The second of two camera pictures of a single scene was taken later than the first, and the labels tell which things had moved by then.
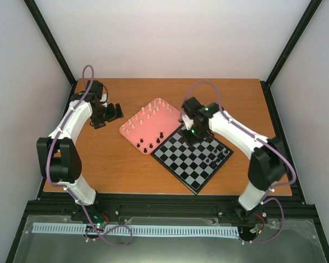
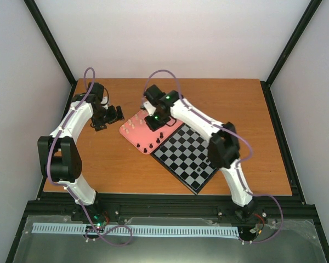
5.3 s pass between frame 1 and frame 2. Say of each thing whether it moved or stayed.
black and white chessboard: stayed
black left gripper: stayed
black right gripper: moved
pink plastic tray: stayed
